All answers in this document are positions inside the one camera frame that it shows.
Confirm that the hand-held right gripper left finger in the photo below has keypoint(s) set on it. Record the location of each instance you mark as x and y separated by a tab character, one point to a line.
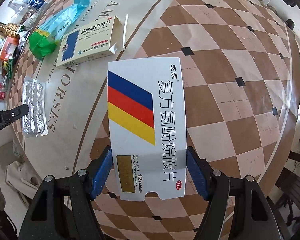
102	170

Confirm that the clear glass bottle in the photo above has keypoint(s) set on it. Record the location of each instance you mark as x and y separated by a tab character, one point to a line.
16	7

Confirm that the checkered tablecloth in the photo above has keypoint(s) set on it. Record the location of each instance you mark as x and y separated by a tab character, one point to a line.
227	92

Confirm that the blue label water bottle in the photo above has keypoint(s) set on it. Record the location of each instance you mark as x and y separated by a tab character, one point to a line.
35	2

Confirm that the dark wooden chair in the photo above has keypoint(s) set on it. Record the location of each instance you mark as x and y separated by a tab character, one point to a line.
298	195

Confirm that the medicine box with blue rectangle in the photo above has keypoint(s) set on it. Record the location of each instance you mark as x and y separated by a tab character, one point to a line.
90	42

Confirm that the orange box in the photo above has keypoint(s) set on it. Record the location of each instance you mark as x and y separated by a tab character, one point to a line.
8	48

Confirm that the gold foil box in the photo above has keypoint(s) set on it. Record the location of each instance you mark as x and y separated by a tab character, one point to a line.
11	29

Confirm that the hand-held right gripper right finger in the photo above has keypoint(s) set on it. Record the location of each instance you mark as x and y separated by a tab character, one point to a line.
197	172

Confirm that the green and white carton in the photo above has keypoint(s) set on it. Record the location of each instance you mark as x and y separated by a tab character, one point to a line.
7	68

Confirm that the grey padded chair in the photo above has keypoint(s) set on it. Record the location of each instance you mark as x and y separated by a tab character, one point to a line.
5	152

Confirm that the silver blister pack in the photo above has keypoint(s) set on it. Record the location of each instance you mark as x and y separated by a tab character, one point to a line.
35	105

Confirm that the green and blue plastic bag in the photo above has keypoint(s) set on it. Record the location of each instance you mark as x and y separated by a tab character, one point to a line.
57	22

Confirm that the white cloth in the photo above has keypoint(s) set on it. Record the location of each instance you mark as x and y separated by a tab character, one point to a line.
20	177

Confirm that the striped white medicine box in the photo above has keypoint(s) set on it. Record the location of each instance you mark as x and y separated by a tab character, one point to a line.
140	105

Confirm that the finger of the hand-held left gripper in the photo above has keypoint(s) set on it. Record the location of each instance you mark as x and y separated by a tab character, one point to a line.
16	112

